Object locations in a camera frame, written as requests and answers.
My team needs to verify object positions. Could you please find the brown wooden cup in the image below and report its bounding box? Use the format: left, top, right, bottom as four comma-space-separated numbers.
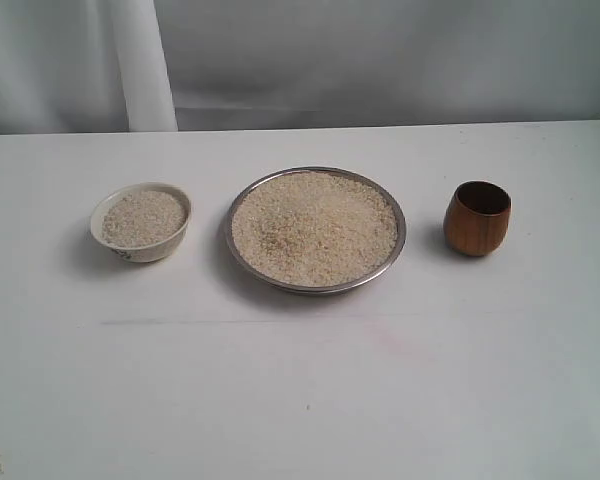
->
443, 181, 512, 257

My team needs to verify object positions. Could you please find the round steel rice tray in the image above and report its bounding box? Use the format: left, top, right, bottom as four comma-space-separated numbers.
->
224, 166, 407, 296

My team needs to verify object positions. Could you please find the white floral ceramic bowl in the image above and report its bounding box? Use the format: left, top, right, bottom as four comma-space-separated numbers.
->
89, 182, 193, 263

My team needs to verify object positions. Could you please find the white backdrop curtain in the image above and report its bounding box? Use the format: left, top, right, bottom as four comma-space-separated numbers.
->
0, 1, 600, 134

